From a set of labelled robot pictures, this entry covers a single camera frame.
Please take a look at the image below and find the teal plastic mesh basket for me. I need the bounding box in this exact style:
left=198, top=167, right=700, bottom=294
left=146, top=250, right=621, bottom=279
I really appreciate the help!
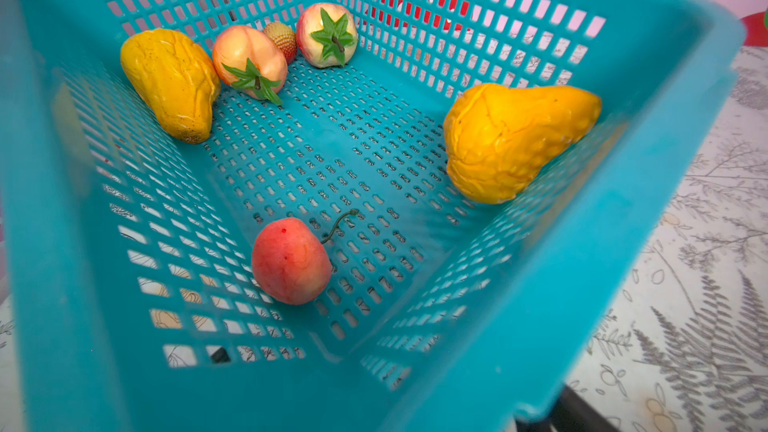
left=1, top=0, right=745, bottom=431

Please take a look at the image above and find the orange yellow fake mango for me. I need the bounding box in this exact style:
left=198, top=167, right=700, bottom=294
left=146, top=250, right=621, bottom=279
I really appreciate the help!
left=443, top=83, right=602, bottom=204

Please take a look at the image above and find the small red fake strawberry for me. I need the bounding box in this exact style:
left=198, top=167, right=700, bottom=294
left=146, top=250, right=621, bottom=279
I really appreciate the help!
left=252, top=209, right=359, bottom=305

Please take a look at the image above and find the yellow fake lemon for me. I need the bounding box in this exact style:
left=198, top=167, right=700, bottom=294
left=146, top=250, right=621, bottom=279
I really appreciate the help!
left=120, top=29, right=221, bottom=144

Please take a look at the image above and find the small tan lychee fruit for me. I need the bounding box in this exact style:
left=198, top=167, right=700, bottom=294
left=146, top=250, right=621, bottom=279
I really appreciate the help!
left=263, top=22, right=298, bottom=64

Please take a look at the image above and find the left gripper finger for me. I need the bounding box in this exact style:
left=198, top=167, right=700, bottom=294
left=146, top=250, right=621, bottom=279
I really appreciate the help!
left=515, top=386, right=619, bottom=432

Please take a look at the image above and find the red fake apple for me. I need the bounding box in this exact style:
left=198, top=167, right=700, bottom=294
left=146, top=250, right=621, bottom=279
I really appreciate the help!
left=212, top=25, right=288, bottom=106

